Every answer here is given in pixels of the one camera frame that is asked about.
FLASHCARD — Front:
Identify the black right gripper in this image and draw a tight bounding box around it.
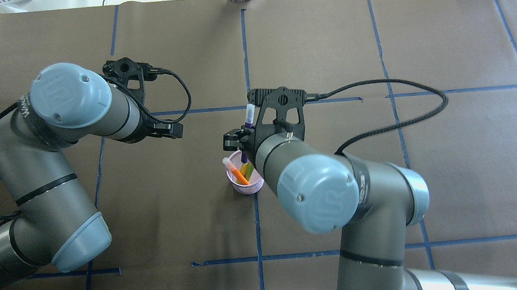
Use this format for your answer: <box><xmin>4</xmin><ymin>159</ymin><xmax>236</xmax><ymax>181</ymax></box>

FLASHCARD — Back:
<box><xmin>222</xmin><ymin>86</ymin><xmax>307</xmax><ymax>156</ymax></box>

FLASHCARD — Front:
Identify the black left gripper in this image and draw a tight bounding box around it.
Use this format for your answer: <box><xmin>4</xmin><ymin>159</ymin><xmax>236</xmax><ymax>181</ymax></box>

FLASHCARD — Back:
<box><xmin>143</xmin><ymin>120</ymin><xmax>184</xmax><ymax>139</ymax></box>

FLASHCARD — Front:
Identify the yellow highlighter pen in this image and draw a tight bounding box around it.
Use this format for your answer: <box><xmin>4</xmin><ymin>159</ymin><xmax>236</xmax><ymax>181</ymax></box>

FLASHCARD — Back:
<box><xmin>241</xmin><ymin>161</ymin><xmax>254</xmax><ymax>180</ymax></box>

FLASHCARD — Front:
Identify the purple highlighter pen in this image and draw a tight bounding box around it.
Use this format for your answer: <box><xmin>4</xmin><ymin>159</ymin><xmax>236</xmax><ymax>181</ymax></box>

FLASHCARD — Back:
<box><xmin>236</xmin><ymin>103</ymin><xmax>260</xmax><ymax>164</ymax></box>

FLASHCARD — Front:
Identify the orange highlighter pen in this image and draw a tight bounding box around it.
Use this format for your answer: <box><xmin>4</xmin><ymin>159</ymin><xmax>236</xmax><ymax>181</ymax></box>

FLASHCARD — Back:
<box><xmin>222</xmin><ymin>157</ymin><xmax>249</xmax><ymax>186</ymax></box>

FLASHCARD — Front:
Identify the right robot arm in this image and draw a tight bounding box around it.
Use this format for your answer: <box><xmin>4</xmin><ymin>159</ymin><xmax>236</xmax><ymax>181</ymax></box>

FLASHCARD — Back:
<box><xmin>223</xmin><ymin>79</ymin><xmax>517</xmax><ymax>290</ymax></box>

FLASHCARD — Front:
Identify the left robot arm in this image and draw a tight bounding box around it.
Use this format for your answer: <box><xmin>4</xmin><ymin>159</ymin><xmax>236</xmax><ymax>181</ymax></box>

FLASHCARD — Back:
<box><xmin>0</xmin><ymin>58</ymin><xmax>183</xmax><ymax>289</ymax></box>

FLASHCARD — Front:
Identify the pink mesh pen holder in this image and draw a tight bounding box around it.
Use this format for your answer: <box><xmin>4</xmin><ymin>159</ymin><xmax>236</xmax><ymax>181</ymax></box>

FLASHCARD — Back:
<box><xmin>222</xmin><ymin>151</ymin><xmax>264</xmax><ymax>195</ymax></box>

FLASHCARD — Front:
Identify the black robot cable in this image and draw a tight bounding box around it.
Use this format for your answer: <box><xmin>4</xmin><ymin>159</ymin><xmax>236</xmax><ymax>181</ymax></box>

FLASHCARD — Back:
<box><xmin>103</xmin><ymin>65</ymin><xmax>193</xmax><ymax>129</ymax></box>

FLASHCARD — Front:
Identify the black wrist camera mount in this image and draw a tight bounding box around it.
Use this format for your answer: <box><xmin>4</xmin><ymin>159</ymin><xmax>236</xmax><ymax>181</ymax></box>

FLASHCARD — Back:
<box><xmin>102</xmin><ymin>57</ymin><xmax>158</xmax><ymax>104</ymax></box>

